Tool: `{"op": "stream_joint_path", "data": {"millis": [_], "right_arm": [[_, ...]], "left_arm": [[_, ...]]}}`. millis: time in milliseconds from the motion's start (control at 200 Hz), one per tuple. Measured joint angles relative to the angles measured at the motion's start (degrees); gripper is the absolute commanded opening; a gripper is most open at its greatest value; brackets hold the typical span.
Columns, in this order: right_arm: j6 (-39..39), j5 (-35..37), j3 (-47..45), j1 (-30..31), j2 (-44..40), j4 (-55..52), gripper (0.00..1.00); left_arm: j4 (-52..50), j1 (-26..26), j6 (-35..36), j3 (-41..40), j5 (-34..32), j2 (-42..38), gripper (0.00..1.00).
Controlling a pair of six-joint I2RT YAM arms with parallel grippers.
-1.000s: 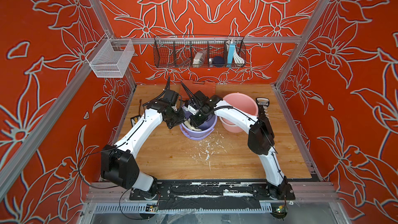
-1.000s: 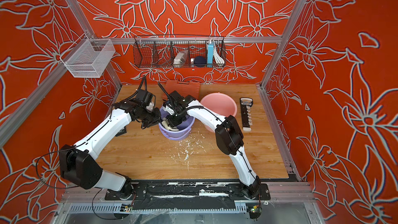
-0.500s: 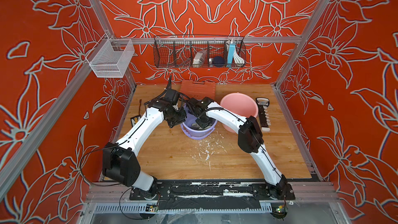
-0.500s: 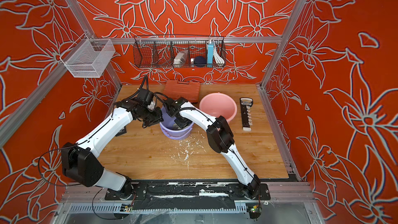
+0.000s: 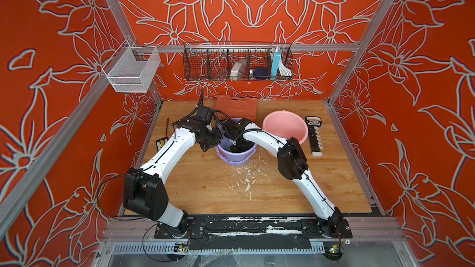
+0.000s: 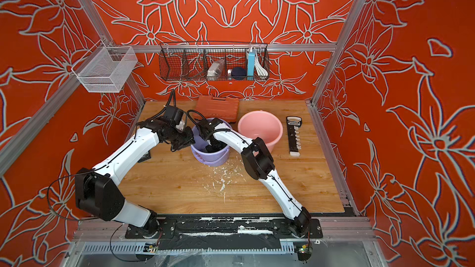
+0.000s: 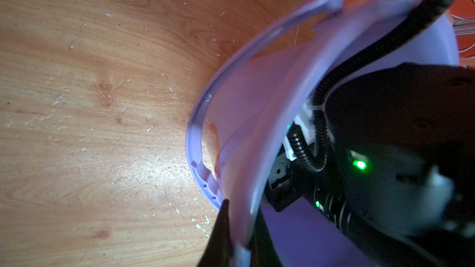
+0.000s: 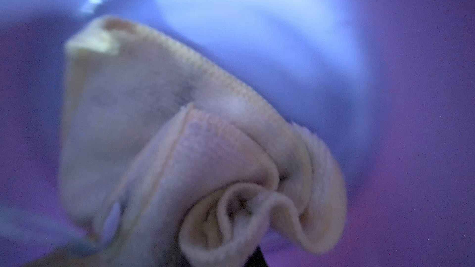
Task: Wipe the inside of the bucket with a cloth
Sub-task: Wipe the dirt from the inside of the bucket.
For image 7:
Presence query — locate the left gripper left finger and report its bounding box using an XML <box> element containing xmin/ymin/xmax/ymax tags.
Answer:
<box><xmin>197</xmin><ymin>199</ymin><xmax>233</xmax><ymax>267</ymax></box>

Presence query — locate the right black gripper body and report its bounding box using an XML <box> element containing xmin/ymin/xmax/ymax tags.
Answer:
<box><xmin>265</xmin><ymin>148</ymin><xmax>349</xmax><ymax>230</ymax></box>

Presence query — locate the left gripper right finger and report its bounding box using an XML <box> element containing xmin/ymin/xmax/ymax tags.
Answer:
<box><xmin>251</xmin><ymin>211</ymin><xmax>283</xmax><ymax>267</ymax></box>

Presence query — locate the purple plastic bucket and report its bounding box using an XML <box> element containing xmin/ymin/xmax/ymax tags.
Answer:
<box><xmin>186</xmin><ymin>0</ymin><xmax>460</xmax><ymax>267</ymax></box>

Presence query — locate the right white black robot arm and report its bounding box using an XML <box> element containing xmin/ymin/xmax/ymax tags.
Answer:
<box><xmin>265</xmin><ymin>0</ymin><xmax>475</xmax><ymax>267</ymax></box>

